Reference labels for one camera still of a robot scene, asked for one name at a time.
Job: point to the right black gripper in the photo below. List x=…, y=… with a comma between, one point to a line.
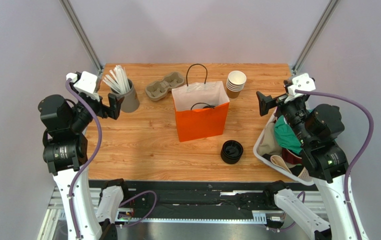
x=271, y=101

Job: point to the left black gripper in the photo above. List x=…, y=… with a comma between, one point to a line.
x=103, y=111

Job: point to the orange paper bag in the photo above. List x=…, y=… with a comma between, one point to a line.
x=200, y=109

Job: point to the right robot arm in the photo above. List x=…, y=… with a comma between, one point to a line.
x=326, y=164

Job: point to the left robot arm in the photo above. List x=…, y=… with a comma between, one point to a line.
x=65, y=152

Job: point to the grey straw holder cup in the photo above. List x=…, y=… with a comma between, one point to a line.
x=130, y=102

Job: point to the stack of paper cups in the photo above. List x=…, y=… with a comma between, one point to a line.
x=235, y=83

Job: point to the green cloth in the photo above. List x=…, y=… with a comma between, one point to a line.
x=285, y=136

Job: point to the beige cloth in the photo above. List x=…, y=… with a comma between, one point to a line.
x=269, y=144

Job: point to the white laundry basket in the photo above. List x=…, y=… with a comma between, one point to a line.
x=297, y=173

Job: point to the stack of black lids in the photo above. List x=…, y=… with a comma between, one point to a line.
x=231, y=152

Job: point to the dark red cloth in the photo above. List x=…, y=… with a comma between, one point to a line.
x=290, y=157

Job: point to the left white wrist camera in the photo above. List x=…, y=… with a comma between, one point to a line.
x=86, y=83

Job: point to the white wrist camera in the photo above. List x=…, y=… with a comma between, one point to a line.
x=301, y=82
x=86, y=83

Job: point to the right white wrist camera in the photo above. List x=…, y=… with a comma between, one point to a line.
x=301, y=82

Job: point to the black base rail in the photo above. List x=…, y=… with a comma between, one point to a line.
x=199, y=200

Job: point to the right aluminium frame post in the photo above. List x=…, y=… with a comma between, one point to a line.
x=315, y=34

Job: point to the aluminium frame post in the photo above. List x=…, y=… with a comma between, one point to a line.
x=315, y=34
x=74, y=19

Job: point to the left aluminium frame post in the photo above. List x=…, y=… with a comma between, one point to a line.
x=74, y=19

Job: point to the aluminium front frame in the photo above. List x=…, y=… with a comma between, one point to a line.
x=96, y=210

